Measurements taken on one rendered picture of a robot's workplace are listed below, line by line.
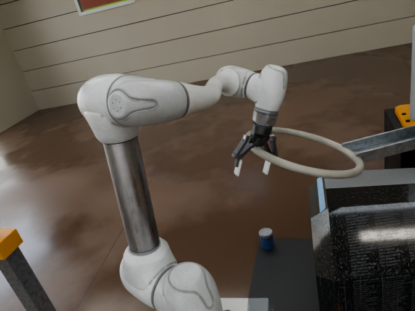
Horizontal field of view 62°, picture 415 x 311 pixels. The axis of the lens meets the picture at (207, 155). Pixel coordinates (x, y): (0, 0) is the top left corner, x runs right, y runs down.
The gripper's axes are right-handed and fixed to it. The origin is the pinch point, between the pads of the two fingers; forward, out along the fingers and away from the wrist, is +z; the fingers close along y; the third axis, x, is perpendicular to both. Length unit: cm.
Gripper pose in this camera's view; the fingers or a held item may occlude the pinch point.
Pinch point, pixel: (251, 171)
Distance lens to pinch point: 138.4
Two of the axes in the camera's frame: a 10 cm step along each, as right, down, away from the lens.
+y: 9.0, -0.2, 4.4
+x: -4.1, -4.1, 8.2
